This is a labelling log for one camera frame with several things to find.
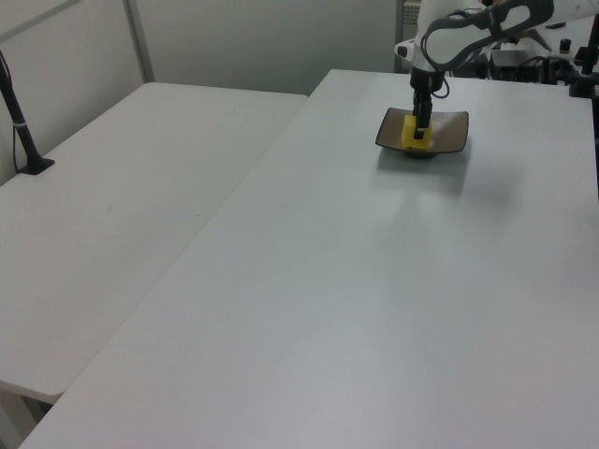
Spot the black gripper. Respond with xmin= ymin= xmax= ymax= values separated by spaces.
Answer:
xmin=409 ymin=67 xmax=444 ymax=142

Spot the yellow cube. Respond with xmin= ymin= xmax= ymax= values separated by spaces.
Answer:
xmin=402 ymin=115 xmax=434 ymax=152

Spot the square brown ceramic plate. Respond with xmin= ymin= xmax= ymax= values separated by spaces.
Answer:
xmin=373 ymin=107 xmax=471 ymax=161

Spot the perforated grey metal panel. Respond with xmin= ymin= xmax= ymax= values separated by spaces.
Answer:
xmin=395 ymin=0 xmax=425 ymax=72

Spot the black electronics box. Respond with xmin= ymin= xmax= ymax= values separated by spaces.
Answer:
xmin=489 ymin=49 xmax=547 ymax=82

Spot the black clamp stand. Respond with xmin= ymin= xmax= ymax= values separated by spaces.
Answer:
xmin=567 ymin=13 xmax=599 ymax=99

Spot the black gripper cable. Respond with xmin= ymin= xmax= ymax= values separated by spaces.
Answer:
xmin=430 ymin=69 xmax=455 ymax=101

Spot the grey metal partition post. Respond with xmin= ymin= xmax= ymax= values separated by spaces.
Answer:
xmin=124 ymin=0 xmax=156 ymax=85

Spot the black camera stand pole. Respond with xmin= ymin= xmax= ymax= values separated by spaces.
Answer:
xmin=0 ymin=49 xmax=56 ymax=177

